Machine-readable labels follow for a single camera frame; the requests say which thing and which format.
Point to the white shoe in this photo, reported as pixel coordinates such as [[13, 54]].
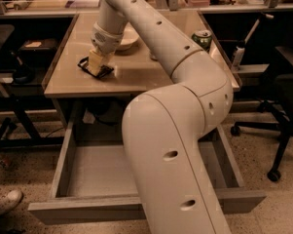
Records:
[[10, 201]]

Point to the black office chair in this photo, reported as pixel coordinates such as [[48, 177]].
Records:
[[276, 94]]

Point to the white paper bowl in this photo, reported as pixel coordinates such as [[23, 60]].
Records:
[[129, 38]]

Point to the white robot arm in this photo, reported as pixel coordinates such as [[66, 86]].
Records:
[[161, 127]]

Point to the green soda can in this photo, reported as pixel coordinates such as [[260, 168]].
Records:
[[202, 38]]

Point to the open grey top drawer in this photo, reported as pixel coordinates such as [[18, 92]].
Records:
[[93, 181]]

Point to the black rxbar chocolate wrapper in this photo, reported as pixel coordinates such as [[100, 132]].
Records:
[[102, 72]]

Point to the black box on shelf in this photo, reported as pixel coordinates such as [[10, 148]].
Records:
[[38, 53]]

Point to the black side table frame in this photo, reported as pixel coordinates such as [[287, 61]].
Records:
[[34, 139]]

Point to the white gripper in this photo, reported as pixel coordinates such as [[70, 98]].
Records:
[[104, 41]]

